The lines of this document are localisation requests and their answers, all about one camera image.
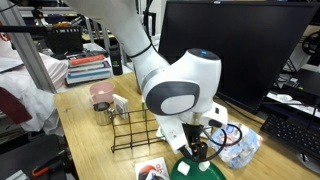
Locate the dark red fabric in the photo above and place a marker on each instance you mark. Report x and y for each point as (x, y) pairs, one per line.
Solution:
(13, 106)

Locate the aluminium frame post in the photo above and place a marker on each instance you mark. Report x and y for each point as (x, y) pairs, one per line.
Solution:
(30, 56)

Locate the green plate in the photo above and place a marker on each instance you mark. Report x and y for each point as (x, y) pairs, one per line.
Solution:
(213, 175)

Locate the blue plastic bag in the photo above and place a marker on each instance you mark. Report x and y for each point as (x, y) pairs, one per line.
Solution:
(243, 150)

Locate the white marshmallow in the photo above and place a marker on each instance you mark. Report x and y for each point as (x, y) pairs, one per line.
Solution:
(183, 168)
(204, 166)

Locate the blue white book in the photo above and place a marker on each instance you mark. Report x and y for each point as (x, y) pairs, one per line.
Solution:
(88, 77)

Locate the flat white orange booklet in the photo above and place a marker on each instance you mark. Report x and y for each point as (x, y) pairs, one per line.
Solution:
(150, 165)

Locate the pink bowl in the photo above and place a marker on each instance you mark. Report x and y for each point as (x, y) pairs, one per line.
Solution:
(101, 93)

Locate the orange black clamp tool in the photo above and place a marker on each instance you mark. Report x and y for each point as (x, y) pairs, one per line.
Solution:
(41, 170)

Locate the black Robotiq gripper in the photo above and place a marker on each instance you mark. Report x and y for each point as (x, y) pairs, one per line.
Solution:
(193, 133)

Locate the black round spool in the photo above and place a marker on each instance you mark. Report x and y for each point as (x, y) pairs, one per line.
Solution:
(311, 43)

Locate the purple white book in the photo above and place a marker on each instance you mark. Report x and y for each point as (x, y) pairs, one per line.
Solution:
(88, 67)

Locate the white cloth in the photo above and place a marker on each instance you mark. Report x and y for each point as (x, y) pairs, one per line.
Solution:
(36, 100)

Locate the black keyboard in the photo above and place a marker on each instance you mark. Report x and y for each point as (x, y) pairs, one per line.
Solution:
(293, 133)

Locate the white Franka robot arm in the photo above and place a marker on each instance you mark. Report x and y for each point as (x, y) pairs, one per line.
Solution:
(180, 83)

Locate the black NVIDIA bottle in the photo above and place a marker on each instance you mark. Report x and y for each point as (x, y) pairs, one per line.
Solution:
(116, 63)

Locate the large black computer monitor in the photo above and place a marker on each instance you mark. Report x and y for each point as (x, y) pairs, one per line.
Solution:
(250, 50)

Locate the stainless steel milk pitcher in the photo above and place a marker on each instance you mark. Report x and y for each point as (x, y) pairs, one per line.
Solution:
(103, 116)

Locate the black crate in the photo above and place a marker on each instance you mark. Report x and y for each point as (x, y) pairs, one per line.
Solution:
(65, 41)

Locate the red cover book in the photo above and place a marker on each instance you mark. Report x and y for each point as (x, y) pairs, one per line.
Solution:
(86, 60)

